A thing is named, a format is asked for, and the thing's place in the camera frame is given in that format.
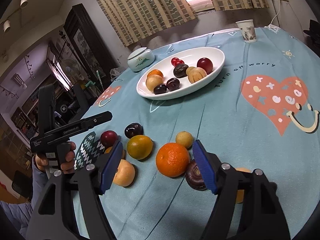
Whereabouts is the red plum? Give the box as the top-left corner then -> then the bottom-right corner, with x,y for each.
100,130 -> 118,148
197,57 -> 214,74

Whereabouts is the pale yellow apple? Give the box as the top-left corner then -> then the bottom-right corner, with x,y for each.
113,159 -> 136,187

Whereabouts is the dark mangosteen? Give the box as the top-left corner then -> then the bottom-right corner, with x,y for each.
185,159 -> 207,191

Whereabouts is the dark purple plum with sticker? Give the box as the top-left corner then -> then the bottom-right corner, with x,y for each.
124,122 -> 143,139

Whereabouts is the green-orange tangerine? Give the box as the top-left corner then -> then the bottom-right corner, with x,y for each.
126,135 -> 153,160

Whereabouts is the large bright orange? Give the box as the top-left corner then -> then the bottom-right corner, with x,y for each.
156,142 -> 190,178

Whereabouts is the small yellow round fruit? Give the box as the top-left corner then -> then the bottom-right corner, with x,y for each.
175,131 -> 194,149

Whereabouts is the small red cherry fruit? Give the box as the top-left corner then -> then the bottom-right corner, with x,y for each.
171,57 -> 180,66

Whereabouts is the teal broom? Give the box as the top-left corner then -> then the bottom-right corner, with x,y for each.
85,70 -> 104,93

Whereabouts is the standing fan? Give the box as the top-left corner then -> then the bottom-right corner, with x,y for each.
60,58 -> 83,80

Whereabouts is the blue patterned tablecloth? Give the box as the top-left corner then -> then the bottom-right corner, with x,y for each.
86,28 -> 319,239

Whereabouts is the pale green lidded jar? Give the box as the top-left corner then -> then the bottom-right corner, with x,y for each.
127,47 -> 155,72

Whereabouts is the left checked curtain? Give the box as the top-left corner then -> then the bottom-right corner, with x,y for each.
96,0 -> 196,47

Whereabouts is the white round plate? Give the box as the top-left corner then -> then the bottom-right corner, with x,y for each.
136,47 -> 225,100

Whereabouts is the patterned paper cup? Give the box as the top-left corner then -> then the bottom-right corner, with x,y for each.
236,20 -> 257,43

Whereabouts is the white power cable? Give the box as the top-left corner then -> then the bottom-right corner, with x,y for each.
265,0 -> 282,29

